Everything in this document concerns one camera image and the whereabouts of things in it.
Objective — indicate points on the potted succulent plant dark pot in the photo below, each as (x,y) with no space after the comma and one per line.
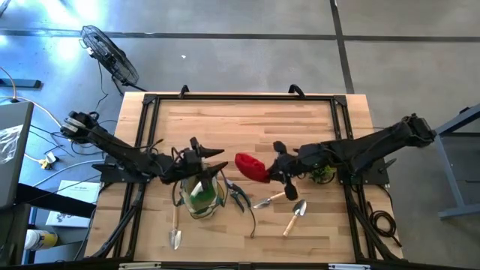
(322,174)

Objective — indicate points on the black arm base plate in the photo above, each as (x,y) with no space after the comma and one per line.
(101,172)
(378,174)

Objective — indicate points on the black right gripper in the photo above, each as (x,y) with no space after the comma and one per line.
(290,165)

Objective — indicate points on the white printed booklet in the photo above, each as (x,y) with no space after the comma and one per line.
(75,191)

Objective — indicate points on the grey cabinet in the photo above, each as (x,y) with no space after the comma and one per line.
(15,168)

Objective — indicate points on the black side table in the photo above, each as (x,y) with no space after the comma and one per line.
(37,195)

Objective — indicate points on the blue grey metal stand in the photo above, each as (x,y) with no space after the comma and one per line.
(453,180)

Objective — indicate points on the white yellow bottle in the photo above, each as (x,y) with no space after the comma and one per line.
(39,240)

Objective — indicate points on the white label strip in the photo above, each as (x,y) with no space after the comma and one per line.
(348,266)
(138,265)

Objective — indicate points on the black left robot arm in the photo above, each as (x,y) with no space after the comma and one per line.
(112,146)

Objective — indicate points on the black aluminium table frame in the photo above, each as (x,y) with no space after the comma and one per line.
(243,97)

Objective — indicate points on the clear plastic bag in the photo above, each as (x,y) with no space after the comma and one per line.
(9,142)

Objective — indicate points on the red gardening glove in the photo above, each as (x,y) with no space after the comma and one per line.
(251,167)

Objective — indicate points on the beige canvas gardening bag green trim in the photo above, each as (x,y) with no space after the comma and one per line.
(202,210)

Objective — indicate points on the black floor fan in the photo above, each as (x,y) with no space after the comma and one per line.
(108,56)

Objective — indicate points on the yellow white power plug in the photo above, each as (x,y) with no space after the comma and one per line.
(48,160)

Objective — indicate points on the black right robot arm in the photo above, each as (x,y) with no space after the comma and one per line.
(375,148)

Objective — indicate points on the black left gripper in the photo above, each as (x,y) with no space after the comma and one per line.
(183,167)

